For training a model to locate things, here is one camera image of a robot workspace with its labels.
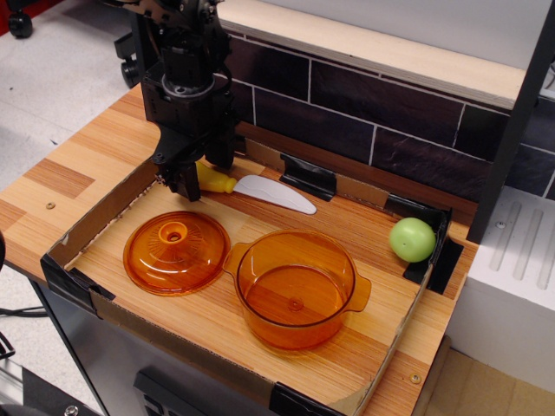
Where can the orange transparent pot lid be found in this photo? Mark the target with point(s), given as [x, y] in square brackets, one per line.
[176, 253]

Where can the yellow handled white toy knife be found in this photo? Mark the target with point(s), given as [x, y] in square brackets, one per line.
[254, 186]

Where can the cardboard fence with black tape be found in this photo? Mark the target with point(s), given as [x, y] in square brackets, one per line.
[377, 364]

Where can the green toy apple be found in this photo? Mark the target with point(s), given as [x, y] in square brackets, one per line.
[412, 240]

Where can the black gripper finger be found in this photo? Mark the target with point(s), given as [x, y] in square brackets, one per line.
[183, 180]
[220, 149]

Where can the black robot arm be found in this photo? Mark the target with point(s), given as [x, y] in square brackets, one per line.
[186, 87]

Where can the dark brick backsplash shelf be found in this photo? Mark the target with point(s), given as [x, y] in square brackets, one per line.
[422, 122]

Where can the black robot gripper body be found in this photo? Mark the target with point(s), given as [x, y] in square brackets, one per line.
[187, 119]

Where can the black chair base wheel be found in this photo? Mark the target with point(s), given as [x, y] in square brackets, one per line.
[125, 50]

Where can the white toy sink unit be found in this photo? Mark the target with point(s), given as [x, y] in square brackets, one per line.
[504, 317]

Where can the black caster wheel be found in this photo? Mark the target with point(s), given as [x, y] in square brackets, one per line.
[20, 25]

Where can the orange transparent pot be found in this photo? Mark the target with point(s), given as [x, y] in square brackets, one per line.
[296, 287]

